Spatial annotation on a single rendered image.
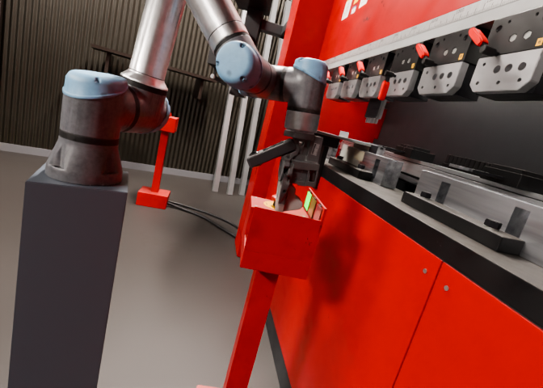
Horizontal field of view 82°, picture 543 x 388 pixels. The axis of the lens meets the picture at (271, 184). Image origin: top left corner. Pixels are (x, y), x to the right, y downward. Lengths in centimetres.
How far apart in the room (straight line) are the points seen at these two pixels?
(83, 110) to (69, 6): 341
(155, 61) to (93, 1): 328
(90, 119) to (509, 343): 81
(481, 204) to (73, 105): 87
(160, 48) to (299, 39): 139
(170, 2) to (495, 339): 90
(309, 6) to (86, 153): 172
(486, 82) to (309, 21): 147
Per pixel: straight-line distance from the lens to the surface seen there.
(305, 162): 70
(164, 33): 85
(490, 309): 61
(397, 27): 133
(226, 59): 58
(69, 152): 76
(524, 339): 58
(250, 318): 90
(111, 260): 81
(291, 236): 72
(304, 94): 68
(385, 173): 111
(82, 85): 75
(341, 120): 220
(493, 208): 78
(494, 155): 154
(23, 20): 417
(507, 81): 83
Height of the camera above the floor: 100
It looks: 12 degrees down
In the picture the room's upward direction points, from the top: 14 degrees clockwise
